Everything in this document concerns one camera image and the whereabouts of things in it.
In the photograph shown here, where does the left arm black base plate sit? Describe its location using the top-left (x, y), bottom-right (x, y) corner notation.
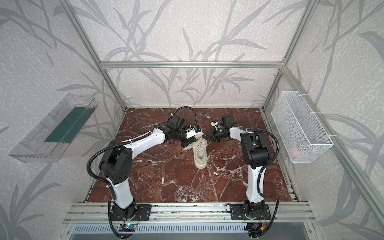
top-left (109, 204), bottom-right (152, 221)

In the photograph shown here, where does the green lit circuit board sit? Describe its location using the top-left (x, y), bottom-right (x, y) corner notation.
top-left (119, 224), bottom-right (138, 233)

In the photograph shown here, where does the pink object in basket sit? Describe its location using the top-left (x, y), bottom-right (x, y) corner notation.
top-left (288, 147), bottom-right (304, 159)

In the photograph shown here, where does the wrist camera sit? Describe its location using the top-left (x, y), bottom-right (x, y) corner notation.
top-left (211, 121), bottom-right (224, 131)
top-left (186, 126), bottom-right (202, 139)

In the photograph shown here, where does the clear plastic wall bin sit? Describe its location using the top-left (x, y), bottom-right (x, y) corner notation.
top-left (9, 94), bottom-right (98, 163)

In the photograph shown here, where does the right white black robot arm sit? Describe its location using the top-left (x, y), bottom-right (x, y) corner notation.
top-left (204, 116), bottom-right (280, 219)

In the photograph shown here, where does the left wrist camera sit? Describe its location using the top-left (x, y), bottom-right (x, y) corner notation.
top-left (186, 126), bottom-right (202, 139)

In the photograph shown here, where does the white wire mesh basket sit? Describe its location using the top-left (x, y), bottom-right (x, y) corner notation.
top-left (271, 91), bottom-right (334, 164)

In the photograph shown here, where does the right wiring connector bundle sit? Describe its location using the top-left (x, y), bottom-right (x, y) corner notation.
top-left (244, 223), bottom-right (267, 233)

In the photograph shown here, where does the cream white sneaker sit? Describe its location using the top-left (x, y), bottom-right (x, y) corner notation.
top-left (192, 132), bottom-right (208, 169)

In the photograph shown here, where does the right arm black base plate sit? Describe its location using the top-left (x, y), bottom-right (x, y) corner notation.
top-left (228, 203), bottom-right (272, 221)

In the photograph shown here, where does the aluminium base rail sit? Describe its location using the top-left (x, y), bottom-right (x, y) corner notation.
top-left (56, 202), bottom-right (323, 240)

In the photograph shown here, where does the aluminium frame cage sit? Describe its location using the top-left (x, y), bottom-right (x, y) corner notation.
top-left (59, 1), bottom-right (384, 227)

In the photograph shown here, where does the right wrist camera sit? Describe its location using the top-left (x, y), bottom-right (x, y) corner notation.
top-left (211, 121), bottom-right (224, 131)

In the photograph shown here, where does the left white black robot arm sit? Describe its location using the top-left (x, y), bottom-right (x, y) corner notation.
top-left (86, 106), bottom-right (201, 220)

